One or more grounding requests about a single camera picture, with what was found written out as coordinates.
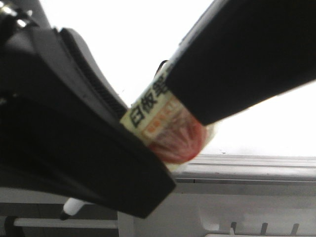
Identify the black and white whiteboard marker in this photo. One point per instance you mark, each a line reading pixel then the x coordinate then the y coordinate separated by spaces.
pixel 165 125

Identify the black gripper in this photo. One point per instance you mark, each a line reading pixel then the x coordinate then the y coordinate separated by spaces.
pixel 19 16

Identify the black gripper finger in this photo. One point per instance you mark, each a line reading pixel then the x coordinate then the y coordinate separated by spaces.
pixel 243 52
pixel 57 135

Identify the white plastic base housing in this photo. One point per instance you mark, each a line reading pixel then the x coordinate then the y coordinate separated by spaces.
pixel 193 210

